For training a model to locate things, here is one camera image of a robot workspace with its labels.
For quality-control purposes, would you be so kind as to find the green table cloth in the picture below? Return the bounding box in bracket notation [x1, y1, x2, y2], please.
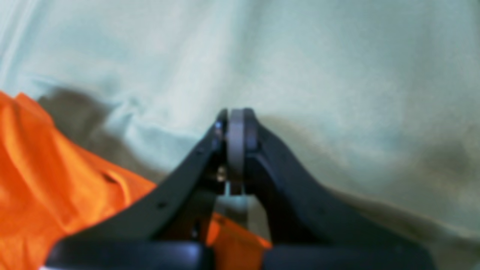
[1, 0, 479, 270]

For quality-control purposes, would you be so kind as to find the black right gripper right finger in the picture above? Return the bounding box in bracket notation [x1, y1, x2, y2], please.
[241, 109, 437, 270]

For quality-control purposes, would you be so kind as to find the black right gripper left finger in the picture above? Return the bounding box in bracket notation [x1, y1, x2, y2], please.
[45, 109, 228, 270]

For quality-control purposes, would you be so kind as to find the orange T-shirt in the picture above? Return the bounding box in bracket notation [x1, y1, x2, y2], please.
[0, 91, 273, 270]

